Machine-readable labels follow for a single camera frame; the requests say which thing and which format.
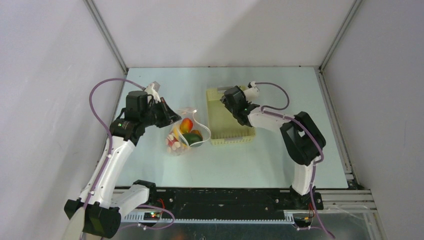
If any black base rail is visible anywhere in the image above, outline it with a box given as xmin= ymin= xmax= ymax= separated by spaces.
xmin=147 ymin=187 xmax=324 ymax=220

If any white perforated cable tray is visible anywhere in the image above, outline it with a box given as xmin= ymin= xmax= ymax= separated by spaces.
xmin=121 ymin=211 xmax=295 ymax=225

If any small circuit board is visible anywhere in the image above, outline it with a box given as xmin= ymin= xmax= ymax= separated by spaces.
xmin=143 ymin=212 xmax=161 ymax=221

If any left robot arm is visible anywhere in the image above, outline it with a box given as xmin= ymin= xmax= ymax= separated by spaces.
xmin=62 ymin=89 xmax=181 ymax=240

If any red mango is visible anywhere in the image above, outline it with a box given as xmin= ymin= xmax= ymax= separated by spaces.
xmin=179 ymin=117 xmax=194 ymax=134

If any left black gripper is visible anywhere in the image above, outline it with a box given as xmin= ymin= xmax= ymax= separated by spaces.
xmin=140 ymin=97 xmax=181 ymax=128

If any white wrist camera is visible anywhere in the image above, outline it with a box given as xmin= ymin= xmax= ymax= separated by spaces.
xmin=243 ymin=81 xmax=260 ymax=102
xmin=144 ymin=81 xmax=161 ymax=103

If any green avocado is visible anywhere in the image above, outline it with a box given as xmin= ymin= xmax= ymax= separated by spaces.
xmin=182 ymin=132 xmax=204 ymax=148

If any yellow plastic basket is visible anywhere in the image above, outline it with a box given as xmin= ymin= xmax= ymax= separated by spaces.
xmin=206 ymin=86 xmax=256 ymax=146

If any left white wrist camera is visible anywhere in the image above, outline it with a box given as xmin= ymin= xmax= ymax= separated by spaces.
xmin=144 ymin=81 xmax=161 ymax=103

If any yellow banana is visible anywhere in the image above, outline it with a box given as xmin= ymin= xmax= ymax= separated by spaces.
xmin=169 ymin=126 xmax=180 ymax=142

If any clear dotted zip bag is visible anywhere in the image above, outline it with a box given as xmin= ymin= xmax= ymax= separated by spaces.
xmin=165 ymin=107 xmax=212 ymax=156

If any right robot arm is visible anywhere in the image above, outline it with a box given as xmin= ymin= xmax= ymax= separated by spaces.
xmin=220 ymin=86 xmax=326 ymax=211

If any red pomegranate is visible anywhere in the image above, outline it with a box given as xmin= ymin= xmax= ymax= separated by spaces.
xmin=166 ymin=137 xmax=181 ymax=151

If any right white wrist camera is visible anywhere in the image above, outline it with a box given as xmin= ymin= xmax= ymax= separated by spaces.
xmin=243 ymin=81 xmax=260 ymax=102

